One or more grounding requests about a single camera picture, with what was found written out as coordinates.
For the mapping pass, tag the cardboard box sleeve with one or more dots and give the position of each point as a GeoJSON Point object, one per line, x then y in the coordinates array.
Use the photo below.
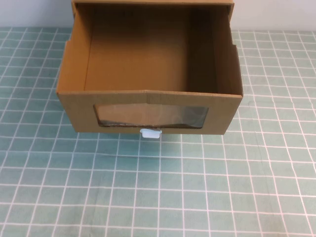
{"type": "Point", "coordinates": [231, 22]}

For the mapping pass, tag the green white-grid tablecloth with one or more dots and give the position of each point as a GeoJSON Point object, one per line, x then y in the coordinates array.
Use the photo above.
{"type": "Point", "coordinates": [74, 185]}

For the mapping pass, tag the cardboard drawer with wavy-edged window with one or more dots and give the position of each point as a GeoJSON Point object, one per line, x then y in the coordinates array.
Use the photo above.
{"type": "Point", "coordinates": [79, 108]}

